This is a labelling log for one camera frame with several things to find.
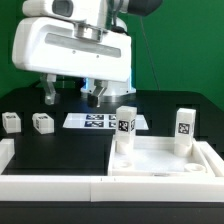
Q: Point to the white marker tag plate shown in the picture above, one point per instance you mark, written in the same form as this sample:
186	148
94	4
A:
90	121

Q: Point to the white square table top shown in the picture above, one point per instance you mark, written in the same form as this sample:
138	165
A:
154	156

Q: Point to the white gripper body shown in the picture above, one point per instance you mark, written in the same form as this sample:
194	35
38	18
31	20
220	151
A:
72	38

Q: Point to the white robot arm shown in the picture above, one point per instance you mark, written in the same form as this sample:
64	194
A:
116	89

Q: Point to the white U-shaped obstacle fence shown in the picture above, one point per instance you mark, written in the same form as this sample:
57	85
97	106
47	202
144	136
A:
112	188

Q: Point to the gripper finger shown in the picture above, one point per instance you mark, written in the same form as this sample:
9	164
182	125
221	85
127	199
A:
48	81
94	98

